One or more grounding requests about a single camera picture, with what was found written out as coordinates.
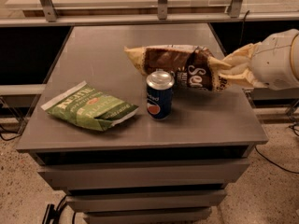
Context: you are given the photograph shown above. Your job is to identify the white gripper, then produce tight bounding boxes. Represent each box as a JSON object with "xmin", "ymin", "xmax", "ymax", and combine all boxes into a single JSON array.
[{"xmin": 219, "ymin": 29, "xmax": 299, "ymax": 91}]

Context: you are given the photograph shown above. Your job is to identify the brown chip bag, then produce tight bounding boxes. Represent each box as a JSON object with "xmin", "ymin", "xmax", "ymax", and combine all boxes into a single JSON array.
[{"xmin": 124, "ymin": 45, "xmax": 229, "ymax": 91}]

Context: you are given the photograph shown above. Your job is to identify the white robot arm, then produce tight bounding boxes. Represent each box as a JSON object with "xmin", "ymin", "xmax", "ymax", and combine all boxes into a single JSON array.
[{"xmin": 218, "ymin": 29, "xmax": 299, "ymax": 91}]

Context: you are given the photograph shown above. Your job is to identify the blue pepsi can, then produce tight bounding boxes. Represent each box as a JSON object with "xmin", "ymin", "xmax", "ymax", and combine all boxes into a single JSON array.
[{"xmin": 146, "ymin": 71, "xmax": 175, "ymax": 119}]

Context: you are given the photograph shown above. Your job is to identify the green jalapeno chip bag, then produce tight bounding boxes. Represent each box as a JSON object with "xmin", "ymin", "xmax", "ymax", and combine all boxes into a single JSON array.
[{"xmin": 41, "ymin": 81, "xmax": 138, "ymax": 132}]

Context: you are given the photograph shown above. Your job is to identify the grey drawer cabinet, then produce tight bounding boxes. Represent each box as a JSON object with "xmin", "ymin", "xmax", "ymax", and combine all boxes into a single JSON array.
[{"xmin": 17, "ymin": 24, "xmax": 267, "ymax": 224}]

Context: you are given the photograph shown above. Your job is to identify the black plug under cabinet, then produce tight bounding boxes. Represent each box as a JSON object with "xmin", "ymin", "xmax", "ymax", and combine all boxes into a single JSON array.
[{"xmin": 41, "ymin": 195, "xmax": 67, "ymax": 224}]

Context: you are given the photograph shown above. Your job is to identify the black hanging cable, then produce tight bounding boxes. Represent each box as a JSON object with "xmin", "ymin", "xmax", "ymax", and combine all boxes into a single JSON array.
[{"xmin": 236, "ymin": 9, "xmax": 251, "ymax": 49}]

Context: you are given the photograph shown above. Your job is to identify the black floor cable right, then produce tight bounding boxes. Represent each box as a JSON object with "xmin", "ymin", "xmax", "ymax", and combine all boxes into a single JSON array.
[{"xmin": 254, "ymin": 145, "xmax": 299, "ymax": 175}]

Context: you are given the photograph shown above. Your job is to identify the black floor cable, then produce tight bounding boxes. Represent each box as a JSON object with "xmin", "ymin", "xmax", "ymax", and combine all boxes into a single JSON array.
[
  {"xmin": 0, "ymin": 121, "xmax": 22, "ymax": 142},
  {"xmin": 254, "ymin": 145, "xmax": 299, "ymax": 175}
]

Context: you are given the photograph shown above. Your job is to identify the metal railing frame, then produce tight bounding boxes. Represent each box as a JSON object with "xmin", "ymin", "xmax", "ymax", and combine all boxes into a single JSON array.
[{"xmin": 0, "ymin": 0, "xmax": 299, "ymax": 27}]

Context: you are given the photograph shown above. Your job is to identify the black floor cable left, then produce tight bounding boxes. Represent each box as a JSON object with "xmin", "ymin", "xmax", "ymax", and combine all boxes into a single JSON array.
[{"xmin": 0, "ymin": 121, "xmax": 22, "ymax": 142}]

